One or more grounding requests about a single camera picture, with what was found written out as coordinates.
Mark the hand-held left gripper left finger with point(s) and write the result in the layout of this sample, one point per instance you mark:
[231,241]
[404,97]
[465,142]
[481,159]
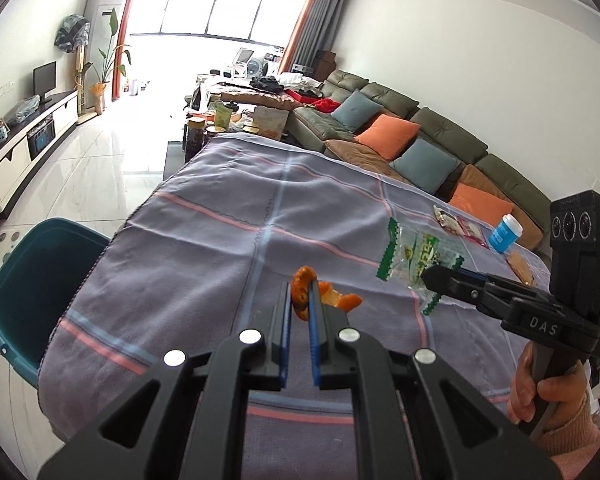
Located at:
[285,340]

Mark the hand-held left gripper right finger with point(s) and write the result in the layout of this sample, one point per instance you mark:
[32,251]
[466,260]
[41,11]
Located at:
[316,345]

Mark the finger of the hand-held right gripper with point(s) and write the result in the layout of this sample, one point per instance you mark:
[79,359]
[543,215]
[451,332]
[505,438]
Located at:
[475,297]
[470,279]

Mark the orange peel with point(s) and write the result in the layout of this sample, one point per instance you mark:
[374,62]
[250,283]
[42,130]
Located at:
[302,290]

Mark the clear green-edged plastic bag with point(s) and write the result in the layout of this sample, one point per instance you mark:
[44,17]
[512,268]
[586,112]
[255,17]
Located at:
[415,255]

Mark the person's right forearm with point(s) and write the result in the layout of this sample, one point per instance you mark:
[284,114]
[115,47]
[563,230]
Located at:
[580,442]

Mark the person's right hand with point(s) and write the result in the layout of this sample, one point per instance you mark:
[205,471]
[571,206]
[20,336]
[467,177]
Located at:
[560,395]

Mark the red packet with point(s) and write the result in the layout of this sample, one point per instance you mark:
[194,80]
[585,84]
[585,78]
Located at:
[472,232]

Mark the blue cup with white lid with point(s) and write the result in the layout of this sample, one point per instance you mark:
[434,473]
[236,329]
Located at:
[504,234]

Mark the brown sofa seat pad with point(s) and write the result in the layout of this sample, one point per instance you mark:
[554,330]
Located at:
[360,157]
[525,227]

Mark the orange cushion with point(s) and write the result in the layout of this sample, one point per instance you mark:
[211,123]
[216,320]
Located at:
[480,205]
[387,136]

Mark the plaid grey tablecloth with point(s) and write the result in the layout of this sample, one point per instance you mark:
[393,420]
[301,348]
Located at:
[230,240]

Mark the blue-grey cushion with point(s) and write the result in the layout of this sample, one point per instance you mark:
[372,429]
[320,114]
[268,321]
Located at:
[357,111]
[425,165]

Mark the olive green sofa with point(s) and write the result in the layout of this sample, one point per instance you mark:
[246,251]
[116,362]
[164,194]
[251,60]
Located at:
[430,125]

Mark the dark coffee table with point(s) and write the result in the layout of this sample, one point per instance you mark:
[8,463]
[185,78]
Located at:
[230,130]

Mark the beige cardboard snack box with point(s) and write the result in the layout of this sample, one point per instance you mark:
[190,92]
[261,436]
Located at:
[270,122]

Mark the red clothing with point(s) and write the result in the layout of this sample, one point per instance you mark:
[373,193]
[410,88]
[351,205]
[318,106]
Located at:
[326,105]

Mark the green carton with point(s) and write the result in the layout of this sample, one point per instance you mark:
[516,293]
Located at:
[223,116]

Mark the teal plastic chair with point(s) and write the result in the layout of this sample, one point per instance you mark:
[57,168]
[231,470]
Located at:
[40,290]

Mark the dark clothes pile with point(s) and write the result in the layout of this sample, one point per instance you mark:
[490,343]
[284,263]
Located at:
[266,83]

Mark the dark wooden cabinet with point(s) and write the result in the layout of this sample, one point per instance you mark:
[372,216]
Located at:
[324,64]

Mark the white clothing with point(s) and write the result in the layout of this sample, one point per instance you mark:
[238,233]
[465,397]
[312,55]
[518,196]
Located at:
[300,80]

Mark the white bucket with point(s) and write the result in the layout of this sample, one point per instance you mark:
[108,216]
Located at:
[138,87]

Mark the white board with round holes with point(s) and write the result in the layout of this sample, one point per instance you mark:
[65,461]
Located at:
[2,250]

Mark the orange and grey curtain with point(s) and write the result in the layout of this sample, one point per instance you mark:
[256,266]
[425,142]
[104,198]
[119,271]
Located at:
[315,25]

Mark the white and black TV cabinet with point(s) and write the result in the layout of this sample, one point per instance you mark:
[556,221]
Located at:
[30,130]

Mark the tall green potted plant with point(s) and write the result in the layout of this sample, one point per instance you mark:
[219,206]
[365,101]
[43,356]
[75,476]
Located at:
[107,60]

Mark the clear plastic wrapped bundle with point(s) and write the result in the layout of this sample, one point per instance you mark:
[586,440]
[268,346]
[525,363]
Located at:
[24,110]

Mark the black monitor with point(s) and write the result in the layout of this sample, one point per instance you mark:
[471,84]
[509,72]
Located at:
[45,79]

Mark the white standing air conditioner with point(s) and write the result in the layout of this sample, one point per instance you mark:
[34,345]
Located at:
[107,25]

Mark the covered standing fan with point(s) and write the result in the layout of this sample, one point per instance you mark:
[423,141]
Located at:
[72,32]

